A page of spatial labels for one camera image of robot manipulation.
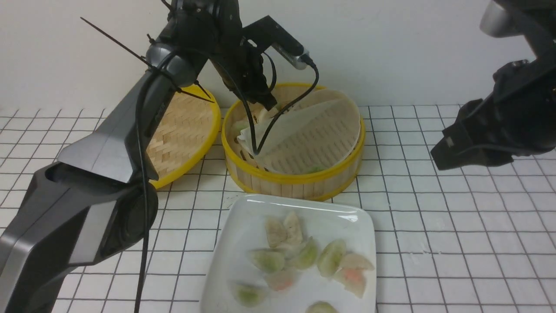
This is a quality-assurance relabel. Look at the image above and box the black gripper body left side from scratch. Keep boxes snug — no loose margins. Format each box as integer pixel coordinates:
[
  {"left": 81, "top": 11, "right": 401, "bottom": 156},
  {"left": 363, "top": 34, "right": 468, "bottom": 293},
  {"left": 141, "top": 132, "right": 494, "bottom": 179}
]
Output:
[{"left": 211, "top": 37, "right": 277, "bottom": 110}]

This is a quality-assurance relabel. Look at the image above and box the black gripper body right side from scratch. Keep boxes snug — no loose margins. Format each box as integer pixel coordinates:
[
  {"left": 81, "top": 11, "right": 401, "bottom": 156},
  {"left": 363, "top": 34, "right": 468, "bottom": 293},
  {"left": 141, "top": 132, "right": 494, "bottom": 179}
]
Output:
[{"left": 431, "top": 59, "right": 556, "bottom": 170}]

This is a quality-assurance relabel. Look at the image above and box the white perforated steamer liner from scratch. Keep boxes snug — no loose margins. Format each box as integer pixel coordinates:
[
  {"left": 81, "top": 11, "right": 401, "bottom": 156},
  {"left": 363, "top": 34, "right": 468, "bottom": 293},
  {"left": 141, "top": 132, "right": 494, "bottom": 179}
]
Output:
[{"left": 236, "top": 89, "right": 361, "bottom": 176}]

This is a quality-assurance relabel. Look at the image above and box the yellow rimmed bamboo steamer basket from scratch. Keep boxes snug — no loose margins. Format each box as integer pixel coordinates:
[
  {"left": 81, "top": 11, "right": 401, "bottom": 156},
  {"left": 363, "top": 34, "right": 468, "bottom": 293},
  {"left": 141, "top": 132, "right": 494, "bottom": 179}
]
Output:
[{"left": 221, "top": 101, "right": 365, "bottom": 201}]

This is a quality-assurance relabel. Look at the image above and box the green dumpling from steamer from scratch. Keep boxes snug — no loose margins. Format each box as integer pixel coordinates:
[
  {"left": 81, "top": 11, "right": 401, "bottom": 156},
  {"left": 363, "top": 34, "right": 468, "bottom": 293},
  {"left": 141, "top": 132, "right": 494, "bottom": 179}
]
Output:
[{"left": 317, "top": 239, "right": 346, "bottom": 279}]

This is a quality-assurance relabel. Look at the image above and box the green dumpling plate bottom edge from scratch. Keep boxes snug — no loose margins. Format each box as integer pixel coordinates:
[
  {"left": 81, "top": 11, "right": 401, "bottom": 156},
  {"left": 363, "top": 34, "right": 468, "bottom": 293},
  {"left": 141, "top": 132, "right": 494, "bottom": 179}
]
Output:
[{"left": 305, "top": 301, "right": 339, "bottom": 313}]

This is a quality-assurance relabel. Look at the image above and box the black grey robot arm left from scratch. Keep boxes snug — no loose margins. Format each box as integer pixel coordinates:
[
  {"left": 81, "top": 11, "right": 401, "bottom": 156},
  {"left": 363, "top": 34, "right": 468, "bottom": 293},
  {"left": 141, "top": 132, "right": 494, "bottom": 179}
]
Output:
[{"left": 0, "top": 0, "right": 277, "bottom": 313}]

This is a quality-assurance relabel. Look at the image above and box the beige dumpling on plate left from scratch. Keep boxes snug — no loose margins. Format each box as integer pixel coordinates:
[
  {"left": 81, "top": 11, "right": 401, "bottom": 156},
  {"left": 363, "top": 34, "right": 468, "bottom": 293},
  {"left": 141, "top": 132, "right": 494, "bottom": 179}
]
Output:
[{"left": 265, "top": 216, "right": 287, "bottom": 248}]

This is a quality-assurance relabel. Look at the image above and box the beige dumpling on plate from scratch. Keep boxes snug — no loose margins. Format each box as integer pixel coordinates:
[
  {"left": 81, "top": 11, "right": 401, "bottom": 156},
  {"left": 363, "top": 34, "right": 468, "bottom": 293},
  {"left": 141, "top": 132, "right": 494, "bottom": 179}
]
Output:
[
  {"left": 265, "top": 216, "right": 287, "bottom": 248},
  {"left": 284, "top": 211, "right": 304, "bottom": 246}
]

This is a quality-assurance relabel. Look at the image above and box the beige dumpling on plate right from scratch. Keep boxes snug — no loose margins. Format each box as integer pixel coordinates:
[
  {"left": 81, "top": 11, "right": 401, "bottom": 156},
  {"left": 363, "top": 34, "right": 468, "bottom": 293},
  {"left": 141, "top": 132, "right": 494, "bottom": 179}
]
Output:
[{"left": 284, "top": 211, "right": 304, "bottom": 246}]

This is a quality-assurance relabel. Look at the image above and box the white square plate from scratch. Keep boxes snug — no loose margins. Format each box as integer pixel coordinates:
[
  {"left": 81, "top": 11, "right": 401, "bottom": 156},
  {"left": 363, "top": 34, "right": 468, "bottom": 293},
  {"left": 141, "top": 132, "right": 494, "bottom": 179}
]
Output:
[{"left": 200, "top": 194, "right": 377, "bottom": 313}]

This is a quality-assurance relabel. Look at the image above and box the green dumpling plate centre left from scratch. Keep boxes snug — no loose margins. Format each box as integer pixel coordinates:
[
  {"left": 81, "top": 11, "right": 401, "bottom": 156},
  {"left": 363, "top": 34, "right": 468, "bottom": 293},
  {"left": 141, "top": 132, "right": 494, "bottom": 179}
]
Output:
[{"left": 248, "top": 250, "right": 285, "bottom": 274}]

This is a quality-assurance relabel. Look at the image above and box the green dumpling plate centre right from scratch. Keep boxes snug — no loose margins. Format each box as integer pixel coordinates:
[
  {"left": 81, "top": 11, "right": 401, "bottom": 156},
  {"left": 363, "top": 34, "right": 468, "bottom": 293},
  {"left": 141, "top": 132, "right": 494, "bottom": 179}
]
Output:
[{"left": 290, "top": 236, "right": 318, "bottom": 271}]

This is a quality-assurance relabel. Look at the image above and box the pink dumpling plate centre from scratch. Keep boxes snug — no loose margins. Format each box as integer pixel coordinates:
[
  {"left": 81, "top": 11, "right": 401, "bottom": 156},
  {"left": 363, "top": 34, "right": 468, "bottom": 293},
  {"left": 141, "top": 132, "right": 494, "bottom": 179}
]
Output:
[{"left": 264, "top": 268, "right": 298, "bottom": 292}]

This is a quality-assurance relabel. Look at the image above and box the green dumpling plate bottom left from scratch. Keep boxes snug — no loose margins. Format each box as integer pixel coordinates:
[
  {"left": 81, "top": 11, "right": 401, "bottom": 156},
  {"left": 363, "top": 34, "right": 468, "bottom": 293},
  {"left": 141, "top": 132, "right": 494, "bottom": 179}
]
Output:
[{"left": 230, "top": 283, "right": 268, "bottom": 308}]

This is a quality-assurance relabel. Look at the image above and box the beige dumpling in steamer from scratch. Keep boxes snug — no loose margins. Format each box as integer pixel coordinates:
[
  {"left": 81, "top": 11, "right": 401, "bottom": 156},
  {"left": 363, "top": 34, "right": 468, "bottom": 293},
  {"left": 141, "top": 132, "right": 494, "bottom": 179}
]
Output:
[{"left": 255, "top": 107, "right": 279, "bottom": 123}]

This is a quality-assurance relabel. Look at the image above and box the yellow rimmed bamboo steamer lid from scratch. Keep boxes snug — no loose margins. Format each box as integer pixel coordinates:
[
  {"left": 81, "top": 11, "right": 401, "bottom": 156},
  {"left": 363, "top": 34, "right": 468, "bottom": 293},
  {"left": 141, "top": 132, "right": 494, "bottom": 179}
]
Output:
[{"left": 146, "top": 85, "right": 221, "bottom": 190}]

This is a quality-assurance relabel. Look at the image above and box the pale pink dumpling right upper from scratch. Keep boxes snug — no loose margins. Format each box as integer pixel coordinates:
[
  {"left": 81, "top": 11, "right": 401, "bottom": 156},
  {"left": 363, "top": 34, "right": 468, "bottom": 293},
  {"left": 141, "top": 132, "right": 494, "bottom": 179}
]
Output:
[{"left": 339, "top": 253, "right": 375, "bottom": 271}]

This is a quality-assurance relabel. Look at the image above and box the orange pink dumpling right lower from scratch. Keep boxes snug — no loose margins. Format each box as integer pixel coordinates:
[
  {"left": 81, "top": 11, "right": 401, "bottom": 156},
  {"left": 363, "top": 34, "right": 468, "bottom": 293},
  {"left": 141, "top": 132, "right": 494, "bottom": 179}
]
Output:
[{"left": 333, "top": 269, "right": 367, "bottom": 299}]

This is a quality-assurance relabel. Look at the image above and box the black silver wrist camera left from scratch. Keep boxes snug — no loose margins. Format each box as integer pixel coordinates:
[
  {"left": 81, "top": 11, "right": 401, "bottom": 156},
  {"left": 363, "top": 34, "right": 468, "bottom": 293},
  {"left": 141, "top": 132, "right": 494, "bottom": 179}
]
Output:
[{"left": 242, "top": 15, "right": 314, "bottom": 70}]

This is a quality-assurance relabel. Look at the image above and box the black cable tie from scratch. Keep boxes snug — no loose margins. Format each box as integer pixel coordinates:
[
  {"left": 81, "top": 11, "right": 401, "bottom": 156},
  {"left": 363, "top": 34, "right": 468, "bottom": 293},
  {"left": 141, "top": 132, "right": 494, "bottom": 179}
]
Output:
[{"left": 80, "top": 17, "right": 215, "bottom": 103}]

